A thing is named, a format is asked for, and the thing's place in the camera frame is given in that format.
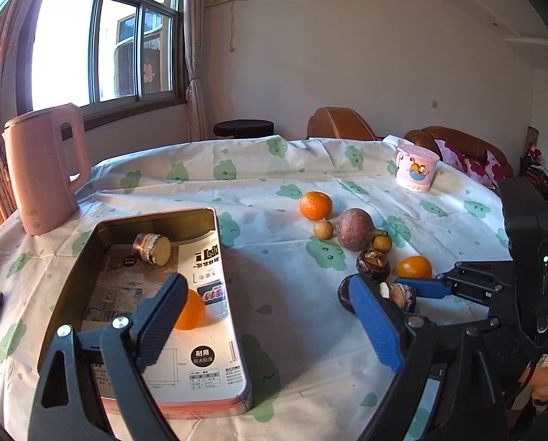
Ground printed paper sheet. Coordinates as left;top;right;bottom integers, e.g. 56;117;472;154
82;243;183;331

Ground dark water chestnut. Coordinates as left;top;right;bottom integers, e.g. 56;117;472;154
379;282;417;314
337;275;362;315
357;249;391;282

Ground small orange kumquat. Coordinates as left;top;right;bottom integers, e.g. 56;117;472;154
396;255;433;281

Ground pink cartoon cup with lid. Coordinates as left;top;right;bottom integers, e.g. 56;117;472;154
395;144;441;192

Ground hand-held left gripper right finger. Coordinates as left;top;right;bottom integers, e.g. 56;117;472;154
347;275;509;441

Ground pink electric kettle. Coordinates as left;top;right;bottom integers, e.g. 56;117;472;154
2;103;91;236

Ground white tablecloth green clouds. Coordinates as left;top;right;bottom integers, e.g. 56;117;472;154
0;134;532;441

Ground tangerine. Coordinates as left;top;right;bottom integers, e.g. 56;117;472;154
300;191;333;220

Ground pink floral cushion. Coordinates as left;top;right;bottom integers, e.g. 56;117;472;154
434;139;513;190

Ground brown leather sofa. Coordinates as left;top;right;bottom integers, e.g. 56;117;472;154
403;126;513;180

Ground brown leather chair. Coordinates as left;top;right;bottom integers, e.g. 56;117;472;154
307;107;385;141

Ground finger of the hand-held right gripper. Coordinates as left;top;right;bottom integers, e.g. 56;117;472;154
405;302;525;337
395;261;517;308

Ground sliding glass window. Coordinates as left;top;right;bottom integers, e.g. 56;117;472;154
26;0;185;122

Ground beige tied curtain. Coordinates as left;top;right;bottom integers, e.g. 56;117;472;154
183;0;215;141

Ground rectangular metal tin box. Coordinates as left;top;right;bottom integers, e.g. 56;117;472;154
37;208;252;419

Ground purple brown passion fruit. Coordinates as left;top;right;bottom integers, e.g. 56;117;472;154
335;208;388;252

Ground smooth orange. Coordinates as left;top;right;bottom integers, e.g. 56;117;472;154
173;288;207;330

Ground black round stool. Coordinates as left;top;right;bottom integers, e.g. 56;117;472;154
213;119;275;139

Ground colourful clutter pile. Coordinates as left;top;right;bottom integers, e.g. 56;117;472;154
522;126;548;258

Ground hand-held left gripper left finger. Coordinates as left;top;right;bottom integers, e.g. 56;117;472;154
26;273;189;441

